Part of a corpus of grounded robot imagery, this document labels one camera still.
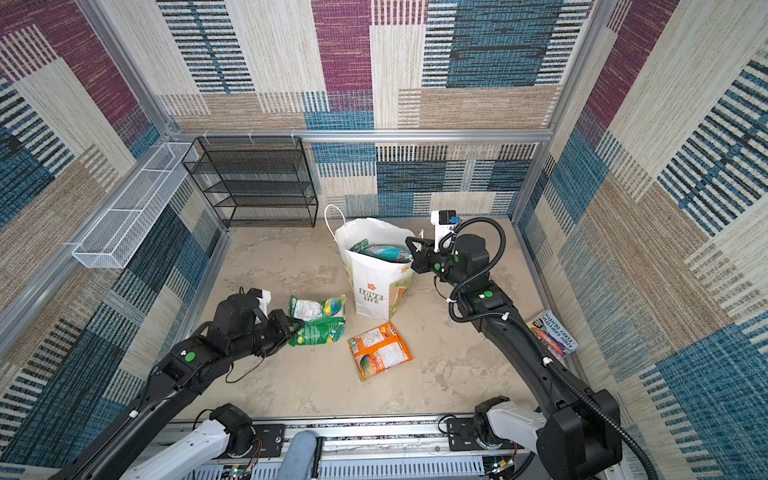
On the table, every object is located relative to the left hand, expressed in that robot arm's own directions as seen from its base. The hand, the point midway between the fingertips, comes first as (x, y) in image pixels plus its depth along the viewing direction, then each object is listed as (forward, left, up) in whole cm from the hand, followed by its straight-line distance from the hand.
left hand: (307, 319), depth 72 cm
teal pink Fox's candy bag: (+20, -20, 0) cm, 28 cm away
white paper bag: (+11, -17, -4) cm, 20 cm away
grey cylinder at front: (-25, +1, -18) cm, 31 cm away
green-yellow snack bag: (+28, -12, -6) cm, 31 cm away
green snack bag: (+1, -4, -3) cm, 5 cm away
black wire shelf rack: (+58, +28, -4) cm, 65 cm away
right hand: (+15, -24, +10) cm, 30 cm away
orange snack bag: (-1, -16, -18) cm, 25 cm away
